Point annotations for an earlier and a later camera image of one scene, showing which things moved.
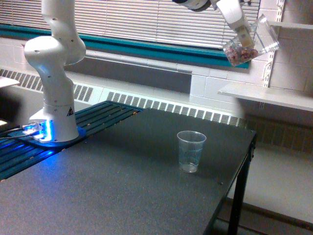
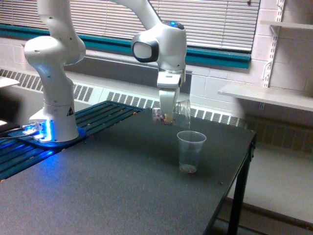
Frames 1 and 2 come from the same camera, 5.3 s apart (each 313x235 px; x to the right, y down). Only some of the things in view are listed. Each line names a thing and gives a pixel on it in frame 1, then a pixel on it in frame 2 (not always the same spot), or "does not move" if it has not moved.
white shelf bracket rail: x=280 y=5 does not move
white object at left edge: x=5 y=82 does not move
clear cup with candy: x=265 y=40 -> x=180 y=118
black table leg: x=236 y=219 does not move
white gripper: x=232 y=11 -> x=169 y=79
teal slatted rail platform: x=13 y=155 does not move
